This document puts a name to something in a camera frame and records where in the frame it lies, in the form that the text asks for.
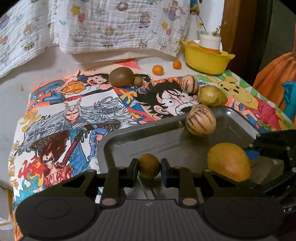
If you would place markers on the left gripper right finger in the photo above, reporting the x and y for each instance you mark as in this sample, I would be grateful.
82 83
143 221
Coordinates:
210 183

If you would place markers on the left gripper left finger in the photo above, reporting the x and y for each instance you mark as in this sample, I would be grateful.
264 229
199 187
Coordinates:
87 184

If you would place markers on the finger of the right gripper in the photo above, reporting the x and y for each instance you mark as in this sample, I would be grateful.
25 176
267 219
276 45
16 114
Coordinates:
272 145

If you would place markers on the yellow-brown round fruit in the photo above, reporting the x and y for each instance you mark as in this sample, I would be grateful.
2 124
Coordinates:
149 166

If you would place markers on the brown speckled pear fruit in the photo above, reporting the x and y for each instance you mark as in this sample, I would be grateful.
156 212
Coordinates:
230 161

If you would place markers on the striped pepino melon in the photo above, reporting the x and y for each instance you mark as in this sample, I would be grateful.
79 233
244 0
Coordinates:
200 121
189 84

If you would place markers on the Winnie the Pooh drawing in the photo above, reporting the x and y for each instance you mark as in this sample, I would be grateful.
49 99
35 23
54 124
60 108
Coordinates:
246 100

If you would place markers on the metal baking tray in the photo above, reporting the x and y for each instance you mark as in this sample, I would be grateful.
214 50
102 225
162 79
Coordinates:
168 138

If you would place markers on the orange cartoon fabric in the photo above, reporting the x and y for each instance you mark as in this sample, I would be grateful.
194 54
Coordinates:
276 82

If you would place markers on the colourful anime drawing mat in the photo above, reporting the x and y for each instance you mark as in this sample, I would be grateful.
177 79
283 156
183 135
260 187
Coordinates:
66 119

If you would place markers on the yellow-green pear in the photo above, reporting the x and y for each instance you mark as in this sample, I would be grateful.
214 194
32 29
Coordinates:
211 96

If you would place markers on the tiny brown round fruit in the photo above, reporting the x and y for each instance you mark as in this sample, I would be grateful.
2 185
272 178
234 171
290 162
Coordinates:
138 81

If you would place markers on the dark brown round fruit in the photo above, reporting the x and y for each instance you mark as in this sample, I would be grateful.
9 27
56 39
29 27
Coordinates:
121 77

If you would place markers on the yellow plastic bowl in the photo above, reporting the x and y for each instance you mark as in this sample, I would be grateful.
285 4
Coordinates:
206 62

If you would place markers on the left small orange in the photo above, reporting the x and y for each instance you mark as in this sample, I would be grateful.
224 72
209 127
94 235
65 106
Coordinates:
158 70

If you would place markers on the small orange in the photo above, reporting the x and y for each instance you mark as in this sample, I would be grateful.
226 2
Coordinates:
177 65
158 70

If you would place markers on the right small orange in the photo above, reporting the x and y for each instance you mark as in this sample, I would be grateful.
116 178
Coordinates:
177 65

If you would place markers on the white orange cup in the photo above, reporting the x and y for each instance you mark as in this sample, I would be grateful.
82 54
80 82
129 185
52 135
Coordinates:
210 42

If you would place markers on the fruit inside yellow bowl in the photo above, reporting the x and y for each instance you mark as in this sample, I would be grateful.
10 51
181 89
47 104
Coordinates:
193 43

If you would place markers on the right cartoon print cloth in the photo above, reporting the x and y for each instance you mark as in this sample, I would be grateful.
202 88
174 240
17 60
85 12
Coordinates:
93 26

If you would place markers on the cartoon print cloth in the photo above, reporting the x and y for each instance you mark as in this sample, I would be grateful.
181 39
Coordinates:
93 26
27 30

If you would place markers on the left cartoon print cloth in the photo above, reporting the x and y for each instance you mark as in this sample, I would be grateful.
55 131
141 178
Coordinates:
27 30

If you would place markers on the wooden door frame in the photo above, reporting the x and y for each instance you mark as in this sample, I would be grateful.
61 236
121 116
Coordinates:
244 33

